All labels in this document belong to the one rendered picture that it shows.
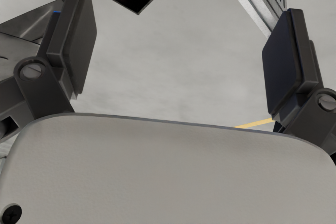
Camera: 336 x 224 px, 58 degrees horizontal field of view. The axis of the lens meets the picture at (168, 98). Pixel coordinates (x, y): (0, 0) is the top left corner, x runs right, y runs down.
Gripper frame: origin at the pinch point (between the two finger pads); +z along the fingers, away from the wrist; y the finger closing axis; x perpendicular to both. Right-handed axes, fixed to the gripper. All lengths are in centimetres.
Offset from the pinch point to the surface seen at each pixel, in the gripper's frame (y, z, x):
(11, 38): -17.5, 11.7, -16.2
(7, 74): -21.1, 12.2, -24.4
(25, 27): -28, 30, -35
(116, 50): -38, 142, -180
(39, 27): -26, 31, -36
